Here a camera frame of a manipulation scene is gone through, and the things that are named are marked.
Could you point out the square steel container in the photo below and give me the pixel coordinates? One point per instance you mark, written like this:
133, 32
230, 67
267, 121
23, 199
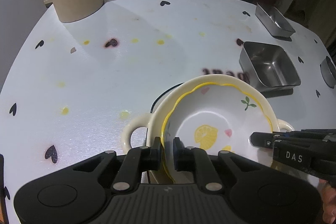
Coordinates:
270, 66

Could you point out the white bowl with yellow rim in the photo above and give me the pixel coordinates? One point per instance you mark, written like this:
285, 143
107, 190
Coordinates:
210, 108

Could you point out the rectangular steel container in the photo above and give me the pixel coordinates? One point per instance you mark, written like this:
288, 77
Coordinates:
275, 20

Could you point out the person's right hand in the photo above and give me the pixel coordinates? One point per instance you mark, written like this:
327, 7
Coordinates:
329, 203

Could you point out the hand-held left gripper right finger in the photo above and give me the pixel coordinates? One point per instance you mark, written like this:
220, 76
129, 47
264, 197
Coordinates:
178, 154

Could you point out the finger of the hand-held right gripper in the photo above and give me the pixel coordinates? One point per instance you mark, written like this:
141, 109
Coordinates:
262, 139

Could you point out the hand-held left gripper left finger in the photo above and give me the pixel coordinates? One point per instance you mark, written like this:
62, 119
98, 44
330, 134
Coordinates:
156, 154

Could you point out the small round steel bowl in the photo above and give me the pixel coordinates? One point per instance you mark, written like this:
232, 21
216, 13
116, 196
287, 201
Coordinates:
330, 71

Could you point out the white plate with black rim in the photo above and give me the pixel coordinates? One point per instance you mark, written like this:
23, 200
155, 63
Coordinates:
159, 104

